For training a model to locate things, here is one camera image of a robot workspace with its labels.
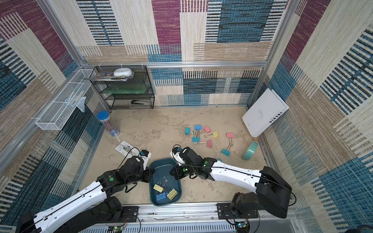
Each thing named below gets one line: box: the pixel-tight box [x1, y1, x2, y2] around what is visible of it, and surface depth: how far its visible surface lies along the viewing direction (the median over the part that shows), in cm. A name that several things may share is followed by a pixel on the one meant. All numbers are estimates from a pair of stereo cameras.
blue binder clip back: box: [193, 124, 203, 130], surface depth 110 cm
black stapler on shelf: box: [130, 99, 151, 105], surface depth 113 cm
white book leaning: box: [241, 87, 290, 138], surface depth 92 cm
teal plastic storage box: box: [149, 157, 183, 207], surface depth 81 cm
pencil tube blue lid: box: [96, 110, 120, 137], surface depth 97 cm
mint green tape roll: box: [242, 140, 259, 161], surface depth 85 cm
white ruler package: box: [114, 139, 141, 159], surface depth 98 cm
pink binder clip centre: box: [206, 139, 213, 149], surface depth 101 cm
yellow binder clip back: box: [203, 130, 219, 139], surface depth 105 cm
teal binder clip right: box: [221, 143, 234, 157], surface depth 96 cm
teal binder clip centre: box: [191, 136, 201, 143], surface depth 104 cm
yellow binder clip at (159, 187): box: [152, 176, 169, 193], surface depth 80 cm
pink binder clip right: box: [225, 132, 235, 145], surface depth 104 cm
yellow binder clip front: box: [166, 188, 179, 201], surface depth 78 cm
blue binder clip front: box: [155, 192, 167, 201], surface depth 80 cm
